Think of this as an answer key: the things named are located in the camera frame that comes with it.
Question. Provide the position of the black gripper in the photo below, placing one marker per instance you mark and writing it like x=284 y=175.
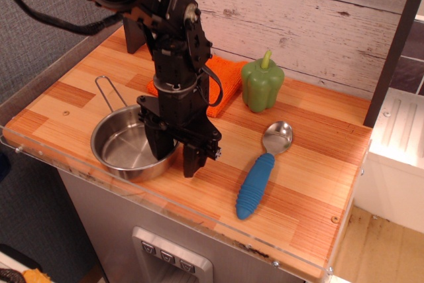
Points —
x=181 y=116

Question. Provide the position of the steel pan with handle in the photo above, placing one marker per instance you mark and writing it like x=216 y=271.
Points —
x=119 y=142

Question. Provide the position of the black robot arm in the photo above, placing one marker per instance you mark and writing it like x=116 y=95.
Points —
x=180 y=51

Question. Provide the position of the orange cloth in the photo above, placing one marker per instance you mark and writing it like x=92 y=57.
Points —
x=229 y=73

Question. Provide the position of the silver dispenser panel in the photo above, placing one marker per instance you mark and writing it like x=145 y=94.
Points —
x=161 y=260

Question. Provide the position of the green toy bell pepper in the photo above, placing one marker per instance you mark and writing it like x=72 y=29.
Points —
x=261 y=82

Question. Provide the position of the yellow object bottom left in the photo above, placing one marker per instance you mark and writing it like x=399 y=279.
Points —
x=35 y=276

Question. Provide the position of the blue handled metal spoon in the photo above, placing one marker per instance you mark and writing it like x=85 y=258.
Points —
x=276 y=140

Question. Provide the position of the dark left post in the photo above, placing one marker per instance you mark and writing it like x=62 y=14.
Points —
x=134 y=35

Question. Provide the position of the dark post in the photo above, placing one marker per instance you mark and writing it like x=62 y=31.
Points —
x=134 y=35
x=402 y=32

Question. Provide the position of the dark right post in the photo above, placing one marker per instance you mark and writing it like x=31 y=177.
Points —
x=402 y=32

